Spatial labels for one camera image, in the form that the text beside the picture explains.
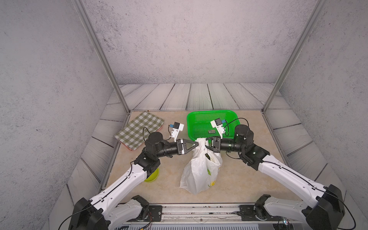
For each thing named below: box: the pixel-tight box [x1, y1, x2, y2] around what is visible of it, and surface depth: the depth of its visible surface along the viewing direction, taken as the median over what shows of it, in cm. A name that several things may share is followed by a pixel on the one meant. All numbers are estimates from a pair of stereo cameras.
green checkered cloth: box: [114, 111, 165, 151], surface depth 113 cm
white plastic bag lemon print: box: [179, 137, 223, 195], surface depth 66 cm
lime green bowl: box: [143, 167, 160, 183], surface depth 82 cm
